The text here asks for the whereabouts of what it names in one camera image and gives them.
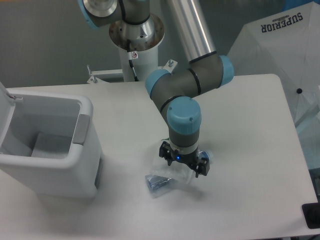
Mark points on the black device at edge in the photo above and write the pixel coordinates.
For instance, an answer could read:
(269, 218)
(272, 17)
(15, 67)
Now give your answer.
(311, 212)

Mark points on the crushed clear plastic bottle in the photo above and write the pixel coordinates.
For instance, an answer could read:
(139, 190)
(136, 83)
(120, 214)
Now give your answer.
(159, 185)

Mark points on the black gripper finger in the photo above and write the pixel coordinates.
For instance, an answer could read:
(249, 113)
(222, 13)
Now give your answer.
(165, 152)
(201, 165)

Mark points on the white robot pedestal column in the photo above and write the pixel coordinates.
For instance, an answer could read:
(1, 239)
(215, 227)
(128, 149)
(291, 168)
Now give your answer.
(140, 62)

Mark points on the white open trash can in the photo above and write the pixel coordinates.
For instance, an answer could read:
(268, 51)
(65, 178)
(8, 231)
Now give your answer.
(48, 142)

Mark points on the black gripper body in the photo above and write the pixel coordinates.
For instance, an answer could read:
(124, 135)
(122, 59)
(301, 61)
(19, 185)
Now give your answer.
(190, 160)

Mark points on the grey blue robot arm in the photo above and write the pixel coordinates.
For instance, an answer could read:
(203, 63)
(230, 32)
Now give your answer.
(173, 93)

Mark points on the clear plastic bag green strip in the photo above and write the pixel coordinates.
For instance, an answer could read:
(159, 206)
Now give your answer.
(177, 171)

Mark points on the white superior umbrella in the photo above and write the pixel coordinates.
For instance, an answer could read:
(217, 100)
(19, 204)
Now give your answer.
(286, 44)

